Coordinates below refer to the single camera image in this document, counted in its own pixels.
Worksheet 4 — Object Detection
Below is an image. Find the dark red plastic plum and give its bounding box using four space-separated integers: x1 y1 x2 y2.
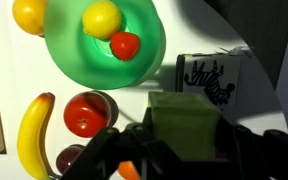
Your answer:
55 143 85 175

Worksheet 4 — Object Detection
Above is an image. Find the yellow-green soft block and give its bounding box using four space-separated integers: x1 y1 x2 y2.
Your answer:
147 90 222 163

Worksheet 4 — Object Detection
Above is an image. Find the yellow plastic banana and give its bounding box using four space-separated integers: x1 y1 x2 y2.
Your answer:
16 92 56 180

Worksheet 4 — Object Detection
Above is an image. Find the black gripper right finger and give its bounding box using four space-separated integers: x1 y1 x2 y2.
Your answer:
216 116 288 180

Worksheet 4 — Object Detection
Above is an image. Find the red plastic tomato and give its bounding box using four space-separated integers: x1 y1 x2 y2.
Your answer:
63 92 112 139

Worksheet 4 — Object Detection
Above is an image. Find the red plastic strawberry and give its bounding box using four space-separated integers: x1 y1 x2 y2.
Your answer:
109 31 141 62

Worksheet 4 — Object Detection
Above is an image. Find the black white zebra block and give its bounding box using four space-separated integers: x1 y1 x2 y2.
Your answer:
175 46 252 126

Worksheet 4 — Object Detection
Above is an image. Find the orange plastic fruit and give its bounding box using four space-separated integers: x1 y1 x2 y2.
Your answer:
117 160 141 180

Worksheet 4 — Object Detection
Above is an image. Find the small yellow plastic lemon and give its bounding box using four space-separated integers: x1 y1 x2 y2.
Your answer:
81 0 123 40

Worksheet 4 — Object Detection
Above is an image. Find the green translucent plastic bowl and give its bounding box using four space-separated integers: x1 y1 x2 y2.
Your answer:
43 0 167 90

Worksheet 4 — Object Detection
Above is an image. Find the large yellow-orange plastic fruit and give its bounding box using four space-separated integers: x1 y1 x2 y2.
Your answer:
11 0 48 36

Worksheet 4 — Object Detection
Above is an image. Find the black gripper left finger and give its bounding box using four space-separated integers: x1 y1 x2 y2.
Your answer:
61 107 185 180

